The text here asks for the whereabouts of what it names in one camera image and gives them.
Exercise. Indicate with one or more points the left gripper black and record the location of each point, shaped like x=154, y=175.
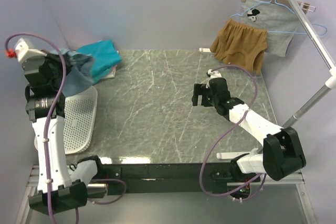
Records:
x=49, y=57

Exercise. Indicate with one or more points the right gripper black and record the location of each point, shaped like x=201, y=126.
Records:
x=199, y=89

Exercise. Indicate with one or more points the grey-blue t shirt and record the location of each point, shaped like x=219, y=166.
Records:
x=70, y=71

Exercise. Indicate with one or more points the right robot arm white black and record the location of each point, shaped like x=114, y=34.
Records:
x=281, y=154

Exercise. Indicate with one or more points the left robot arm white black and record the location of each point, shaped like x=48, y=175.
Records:
x=57, y=190

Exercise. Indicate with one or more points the white plastic laundry basket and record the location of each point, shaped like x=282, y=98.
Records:
x=80, y=114

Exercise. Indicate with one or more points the teal folded t shirt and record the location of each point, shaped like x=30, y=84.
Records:
x=105, y=56

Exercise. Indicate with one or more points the brown shorts hanging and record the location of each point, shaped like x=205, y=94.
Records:
x=242, y=45

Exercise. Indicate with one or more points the white folded t shirt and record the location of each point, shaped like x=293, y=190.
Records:
x=111, y=74

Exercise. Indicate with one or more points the grey panda shirt hanging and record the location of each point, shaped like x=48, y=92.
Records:
x=277, y=44

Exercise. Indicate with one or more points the metal clothes rack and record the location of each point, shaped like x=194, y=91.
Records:
x=292, y=80

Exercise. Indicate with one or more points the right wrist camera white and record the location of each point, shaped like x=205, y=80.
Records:
x=212, y=74

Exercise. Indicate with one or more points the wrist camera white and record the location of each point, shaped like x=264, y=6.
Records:
x=23, y=50
x=212, y=74

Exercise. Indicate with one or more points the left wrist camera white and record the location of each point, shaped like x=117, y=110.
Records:
x=23, y=50

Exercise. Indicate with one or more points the aluminium frame rail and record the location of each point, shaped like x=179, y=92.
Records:
x=34, y=177

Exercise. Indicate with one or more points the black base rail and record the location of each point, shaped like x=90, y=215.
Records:
x=214, y=179

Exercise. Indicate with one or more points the light blue wire hanger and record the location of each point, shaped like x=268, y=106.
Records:
x=276, y=16

